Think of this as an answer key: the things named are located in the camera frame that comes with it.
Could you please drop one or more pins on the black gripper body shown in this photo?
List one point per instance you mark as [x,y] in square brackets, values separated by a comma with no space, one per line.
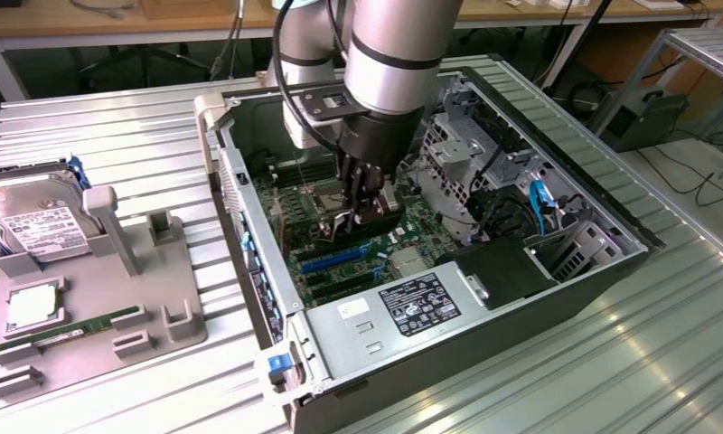
[380,140]

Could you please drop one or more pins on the green GPU card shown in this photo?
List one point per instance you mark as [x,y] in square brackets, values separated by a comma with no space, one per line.
[371,227]

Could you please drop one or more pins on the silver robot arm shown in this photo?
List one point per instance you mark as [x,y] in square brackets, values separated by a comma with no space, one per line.
[392,59]

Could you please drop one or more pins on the silver socket cover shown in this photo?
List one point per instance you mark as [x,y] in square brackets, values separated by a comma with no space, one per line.
[389,199]

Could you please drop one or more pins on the CPU socket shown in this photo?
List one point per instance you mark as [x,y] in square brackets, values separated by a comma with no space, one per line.
[327,200]

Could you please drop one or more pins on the black RAM slot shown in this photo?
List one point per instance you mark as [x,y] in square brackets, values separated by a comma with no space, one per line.
[306,177]
[303,172]
[308,182]
[302,166]

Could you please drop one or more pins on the thin metal locking lever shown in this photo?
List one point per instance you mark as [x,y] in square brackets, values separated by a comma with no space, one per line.
[303,174]

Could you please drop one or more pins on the green Dell motherboard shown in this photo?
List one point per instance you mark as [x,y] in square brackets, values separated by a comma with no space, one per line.
[421,218]

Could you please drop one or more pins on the silver disk bay cage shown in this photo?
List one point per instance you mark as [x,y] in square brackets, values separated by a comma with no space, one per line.
[459,149]

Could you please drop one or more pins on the long black expansion slot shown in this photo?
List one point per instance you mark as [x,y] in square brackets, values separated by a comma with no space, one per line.
[323,254]

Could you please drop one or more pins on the silver chipset heatsink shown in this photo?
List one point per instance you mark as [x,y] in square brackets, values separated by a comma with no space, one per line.
[411,262]

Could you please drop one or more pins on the blue expansion slot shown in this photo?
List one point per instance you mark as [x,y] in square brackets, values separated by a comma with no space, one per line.
[332,261]

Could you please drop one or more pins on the black plastic shroud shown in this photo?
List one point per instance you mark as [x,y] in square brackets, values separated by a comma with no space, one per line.
[500,267]

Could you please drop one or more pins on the silver power supply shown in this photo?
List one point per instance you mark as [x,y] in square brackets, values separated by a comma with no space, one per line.
[361,334]

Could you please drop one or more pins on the blue case latch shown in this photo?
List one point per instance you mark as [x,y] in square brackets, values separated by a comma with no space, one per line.
[279,365]

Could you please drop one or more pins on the silver and black PC case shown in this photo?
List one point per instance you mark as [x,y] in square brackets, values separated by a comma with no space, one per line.
[591,289]

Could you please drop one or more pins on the black office chair base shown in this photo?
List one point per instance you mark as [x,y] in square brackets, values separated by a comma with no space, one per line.
[144,59]

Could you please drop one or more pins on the black box on floor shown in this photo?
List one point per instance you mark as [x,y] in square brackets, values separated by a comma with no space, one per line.
[645,122]

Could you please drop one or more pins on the blue disk carrier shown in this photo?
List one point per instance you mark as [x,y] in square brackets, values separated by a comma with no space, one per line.
[76,172]

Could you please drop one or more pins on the grey parts rack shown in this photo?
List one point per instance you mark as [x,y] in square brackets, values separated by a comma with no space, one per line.
[96,289]

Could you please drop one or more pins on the hard disk with label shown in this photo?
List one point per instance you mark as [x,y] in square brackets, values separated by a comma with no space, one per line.
[36,221]

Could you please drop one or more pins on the wooden desk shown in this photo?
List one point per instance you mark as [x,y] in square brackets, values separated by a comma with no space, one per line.
[96,22]

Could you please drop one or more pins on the green RAM stick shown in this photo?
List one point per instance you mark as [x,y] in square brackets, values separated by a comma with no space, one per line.
[67,330]

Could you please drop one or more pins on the silver CPU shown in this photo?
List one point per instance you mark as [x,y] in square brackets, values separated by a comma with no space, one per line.
[34,305]

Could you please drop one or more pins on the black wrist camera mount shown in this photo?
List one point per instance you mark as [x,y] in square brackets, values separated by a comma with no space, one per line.
[332,101]

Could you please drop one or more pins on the aluminium slat table frame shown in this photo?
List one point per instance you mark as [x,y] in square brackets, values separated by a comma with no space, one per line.
[700,45]

